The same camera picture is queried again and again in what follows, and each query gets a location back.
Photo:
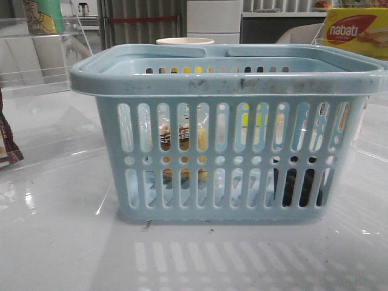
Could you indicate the bread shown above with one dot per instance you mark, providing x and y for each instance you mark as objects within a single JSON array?
[{"x": 183, "y": 131}]

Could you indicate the light blue plastic basket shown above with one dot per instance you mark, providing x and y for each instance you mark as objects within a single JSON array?
[{"x": 264, "y": 101}]

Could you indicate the yellow popcorn paper cup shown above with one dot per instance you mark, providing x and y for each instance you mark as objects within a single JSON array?
[{"x": 184, "y": 41}]

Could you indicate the white drawer cabinet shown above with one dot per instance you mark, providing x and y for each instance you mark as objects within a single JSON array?
[{"x": 216, "y": 20}]

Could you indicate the clear acrylic left shelf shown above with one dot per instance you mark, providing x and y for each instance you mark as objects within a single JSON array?
[{"x": 35, "y": 79}]

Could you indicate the brown snack packet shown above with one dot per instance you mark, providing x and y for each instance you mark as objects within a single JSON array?
[{"x": 10, "y": 152}]

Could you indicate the green cartoon snack package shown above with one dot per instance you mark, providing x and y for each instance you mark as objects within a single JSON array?
[{"x": 44, "y": 17}]

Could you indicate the yellow nabati wafer box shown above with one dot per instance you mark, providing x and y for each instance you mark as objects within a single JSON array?
[{"x": 358, "y": 30}]

